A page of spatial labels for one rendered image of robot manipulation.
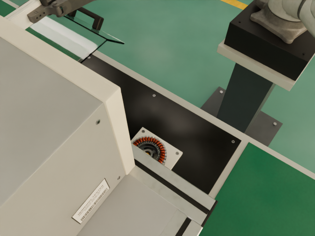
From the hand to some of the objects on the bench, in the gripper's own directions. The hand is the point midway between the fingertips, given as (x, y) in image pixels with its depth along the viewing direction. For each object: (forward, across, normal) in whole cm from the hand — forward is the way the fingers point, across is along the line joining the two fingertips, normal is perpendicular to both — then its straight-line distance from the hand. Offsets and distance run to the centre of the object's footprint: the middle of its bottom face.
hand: (24, 16), depth 46 cm
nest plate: (-5, -20, -45) cm, 50 cm away
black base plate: (-4, -8, -47) cm, 48 cm away
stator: (-5, -20, -44) cm, 48 cm away
